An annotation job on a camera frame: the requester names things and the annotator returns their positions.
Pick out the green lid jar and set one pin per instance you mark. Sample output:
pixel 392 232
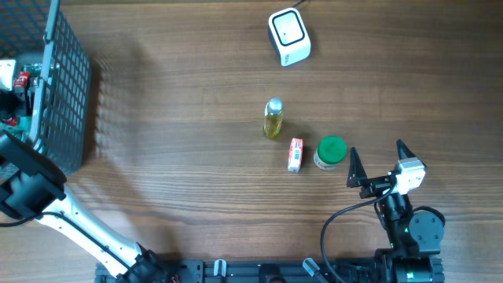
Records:
pixel 330 152

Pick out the white barcode scanner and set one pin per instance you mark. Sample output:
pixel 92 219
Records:
pixel 289 36

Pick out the yellow Vim liquid bottle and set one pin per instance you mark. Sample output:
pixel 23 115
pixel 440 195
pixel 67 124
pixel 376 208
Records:
pixel 273 117

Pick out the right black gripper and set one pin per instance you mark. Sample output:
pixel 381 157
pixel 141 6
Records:
pixel 357 177

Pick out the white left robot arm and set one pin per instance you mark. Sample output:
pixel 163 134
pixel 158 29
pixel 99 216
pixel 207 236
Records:
pixel 38 190

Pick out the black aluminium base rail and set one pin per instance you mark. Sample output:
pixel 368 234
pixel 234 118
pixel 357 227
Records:
pixel 198 271

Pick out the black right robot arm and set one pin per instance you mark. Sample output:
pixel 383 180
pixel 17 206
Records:
pixel 415 234

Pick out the red Nescafe stick sachet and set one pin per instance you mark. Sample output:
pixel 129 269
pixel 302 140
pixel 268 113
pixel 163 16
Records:
pixel 22 81

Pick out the green snack packet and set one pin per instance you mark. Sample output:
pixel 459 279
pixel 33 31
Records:
pixel 21 125

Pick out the grey plastic mesh basket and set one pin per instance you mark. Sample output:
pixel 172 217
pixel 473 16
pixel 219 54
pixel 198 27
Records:
pixel 45 81

